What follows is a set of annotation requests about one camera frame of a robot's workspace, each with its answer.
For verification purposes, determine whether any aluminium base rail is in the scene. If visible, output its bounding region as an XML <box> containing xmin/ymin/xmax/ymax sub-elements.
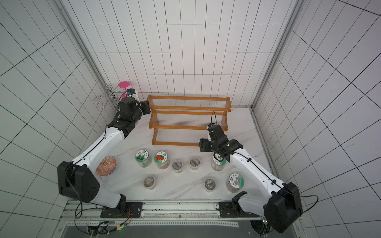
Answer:
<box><xmin>52</xmin><ymin>200</ymin><xmax>308</xmax><ymax>238</ymax></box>

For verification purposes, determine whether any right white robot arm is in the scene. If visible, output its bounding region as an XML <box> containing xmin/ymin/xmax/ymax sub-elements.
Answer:
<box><xmin>199</xmin><ymin>123</ymin><xmax>303</xmax><ymax>233</ymax></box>

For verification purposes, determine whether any small clear seed container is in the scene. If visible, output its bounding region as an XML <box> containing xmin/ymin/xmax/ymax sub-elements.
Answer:
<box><xmin>143</xmin><ymin>176</ymin><xmax>156</xmax><ymax>190</ymax></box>
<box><xmin>190</xmin><ymin>157</ymin><xmax>200</xmax><ymax>170</ymax></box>
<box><xmin>204</xmin><ymin>178</ymin><xmax>216</xmax><ymax>192</ymax></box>
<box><xmin>172</xmin><ymin>160</ymin><xmax>183</xmax><ymax>174</ymax></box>

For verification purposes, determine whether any jar with pink flower lid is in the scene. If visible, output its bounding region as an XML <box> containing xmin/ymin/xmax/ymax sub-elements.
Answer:
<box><xmin>226</xmin><ymin>173</ymin><xmax>245</xmax><ymax>193</ymax></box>

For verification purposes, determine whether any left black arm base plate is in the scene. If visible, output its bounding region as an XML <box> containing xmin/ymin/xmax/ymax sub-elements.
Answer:
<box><xmin>100</xmin><ymin>201</ymin><xmax>143</xmax><ymax>219</ymax></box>

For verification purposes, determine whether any jar with green tree lid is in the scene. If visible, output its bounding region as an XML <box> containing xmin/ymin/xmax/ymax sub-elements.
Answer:
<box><xmin>135</xmin><ymin>149</ymin><xmax>152</xmax><ymax>168</ymax></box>

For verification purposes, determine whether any orange wooden three-tier shelf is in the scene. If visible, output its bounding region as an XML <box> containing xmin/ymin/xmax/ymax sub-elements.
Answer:
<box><xmin>147</xmin><ymin>95</ymin><xmax>232</xmax><ymax>146</ymax></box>

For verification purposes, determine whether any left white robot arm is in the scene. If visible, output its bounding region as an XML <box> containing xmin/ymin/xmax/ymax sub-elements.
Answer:
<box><xmin>57</xmin><ymin>96</ymin><xmax>151</xmax><ymax>217</ymax></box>

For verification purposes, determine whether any chrome glass holder stand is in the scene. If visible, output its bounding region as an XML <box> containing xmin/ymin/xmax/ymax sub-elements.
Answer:
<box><xmin>93</xmin><ymin>84</ymin><xmax>120</xmax><ymax>111</ymax></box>

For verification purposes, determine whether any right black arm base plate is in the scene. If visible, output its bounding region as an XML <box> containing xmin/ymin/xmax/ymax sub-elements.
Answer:
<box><xmin>217</xmin><ymin>201</ymin><xmax>259</xmax><ymax>218</ymax></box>

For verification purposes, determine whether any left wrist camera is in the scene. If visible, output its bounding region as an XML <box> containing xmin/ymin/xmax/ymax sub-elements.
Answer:
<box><xmin>125</xmin><ymin>88</ymin><xmax>140</xmax><ymax>101</ymax></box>

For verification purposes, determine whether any jar with strawberry lid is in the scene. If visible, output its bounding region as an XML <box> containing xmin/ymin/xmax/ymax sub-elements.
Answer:
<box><xmin>154</xmin><ymin>151</ymin><xmax>170</xmax><ymax>170</ymax></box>

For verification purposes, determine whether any pink plastic wine glass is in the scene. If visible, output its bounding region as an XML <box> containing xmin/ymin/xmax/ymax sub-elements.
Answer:
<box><xmin>118</xmin><ymin>81</ymin><xmax>131</xmax><ymax>99</ymax></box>

